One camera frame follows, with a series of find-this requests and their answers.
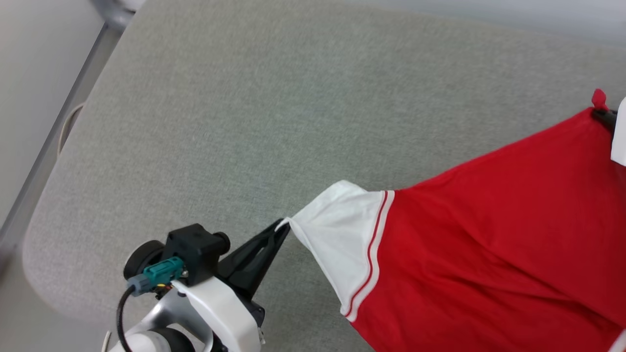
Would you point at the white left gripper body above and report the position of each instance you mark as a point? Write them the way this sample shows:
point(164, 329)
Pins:
point(227, 318)

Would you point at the grey metal frame rail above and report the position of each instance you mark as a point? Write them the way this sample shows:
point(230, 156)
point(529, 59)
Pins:
point(49, 146)

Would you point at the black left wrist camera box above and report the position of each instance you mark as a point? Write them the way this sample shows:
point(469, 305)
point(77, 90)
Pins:
point(193, 249)

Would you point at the teal left camera connector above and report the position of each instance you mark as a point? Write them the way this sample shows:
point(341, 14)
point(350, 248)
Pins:
point(156, 276)

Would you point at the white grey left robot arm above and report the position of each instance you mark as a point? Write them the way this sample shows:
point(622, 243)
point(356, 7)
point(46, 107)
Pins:
point(161, 322)

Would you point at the red and white shirt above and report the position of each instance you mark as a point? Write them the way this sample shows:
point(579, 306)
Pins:
point(489, 244)

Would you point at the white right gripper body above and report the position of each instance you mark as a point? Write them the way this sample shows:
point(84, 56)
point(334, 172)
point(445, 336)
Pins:
point(620, 137)

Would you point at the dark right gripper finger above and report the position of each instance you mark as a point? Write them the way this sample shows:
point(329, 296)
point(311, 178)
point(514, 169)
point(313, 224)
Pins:
point(605, 117)

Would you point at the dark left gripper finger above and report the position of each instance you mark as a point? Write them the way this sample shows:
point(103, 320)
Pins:
point(259, 271)
point(249, 249)

